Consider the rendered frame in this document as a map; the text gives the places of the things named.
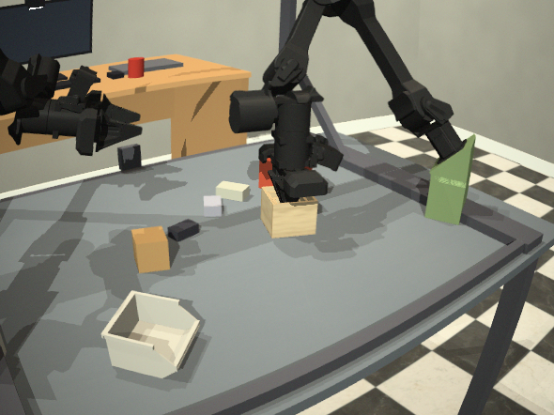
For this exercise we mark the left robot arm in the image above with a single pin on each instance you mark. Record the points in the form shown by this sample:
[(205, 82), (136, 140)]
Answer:
[(414, 108)]

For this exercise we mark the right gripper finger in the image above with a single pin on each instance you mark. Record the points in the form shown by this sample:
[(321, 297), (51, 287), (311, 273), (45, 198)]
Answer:
[(118, 113), (113, 131)]

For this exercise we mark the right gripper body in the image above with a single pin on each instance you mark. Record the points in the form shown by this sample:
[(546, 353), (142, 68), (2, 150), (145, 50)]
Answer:
[(64, 122)]

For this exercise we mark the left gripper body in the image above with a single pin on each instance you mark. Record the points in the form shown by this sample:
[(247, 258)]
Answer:
[(291, 153)]

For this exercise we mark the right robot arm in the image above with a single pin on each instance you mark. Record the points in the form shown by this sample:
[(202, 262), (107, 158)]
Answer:
[(21, 92)]

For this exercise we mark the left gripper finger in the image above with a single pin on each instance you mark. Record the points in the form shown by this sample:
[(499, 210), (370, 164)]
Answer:
[(274, 177), (283, 195)]

